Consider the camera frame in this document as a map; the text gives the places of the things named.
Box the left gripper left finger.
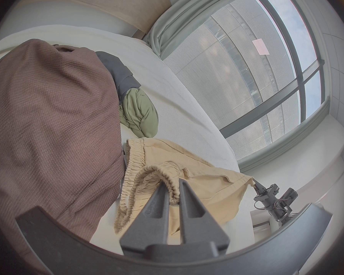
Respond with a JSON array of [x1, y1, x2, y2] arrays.
[[119, 179, 171, 255]]

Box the green garment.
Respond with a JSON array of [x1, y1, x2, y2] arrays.
[[119, 88, 159, 138]]

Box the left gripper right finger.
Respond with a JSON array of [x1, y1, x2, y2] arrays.
[[178, 179, 230, 254]]

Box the tan shorts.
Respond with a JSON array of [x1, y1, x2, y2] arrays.
[[113, 137, 257, 237]]

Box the grey-green curtain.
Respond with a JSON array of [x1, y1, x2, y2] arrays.
[[143, 0, 290, 58]]

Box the black garment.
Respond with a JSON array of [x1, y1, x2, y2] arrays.
[[96, 51, 141, 101]]

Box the window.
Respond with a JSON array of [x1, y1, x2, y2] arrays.
[[161, 0, 327, 163]]

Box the brown garment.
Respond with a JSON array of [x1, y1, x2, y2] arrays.
[[0, 38, 127, 269]]

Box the bed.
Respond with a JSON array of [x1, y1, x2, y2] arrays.
[[0, 0, 257, 255]]

